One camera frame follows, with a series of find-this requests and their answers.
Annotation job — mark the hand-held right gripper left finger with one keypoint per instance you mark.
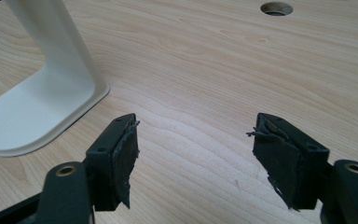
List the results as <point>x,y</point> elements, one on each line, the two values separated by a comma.
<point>108,161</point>

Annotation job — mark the white monitor stand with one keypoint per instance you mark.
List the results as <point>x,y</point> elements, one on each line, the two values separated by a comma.
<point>43,93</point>

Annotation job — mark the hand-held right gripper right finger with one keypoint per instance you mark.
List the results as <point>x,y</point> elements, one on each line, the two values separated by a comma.
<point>292,168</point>

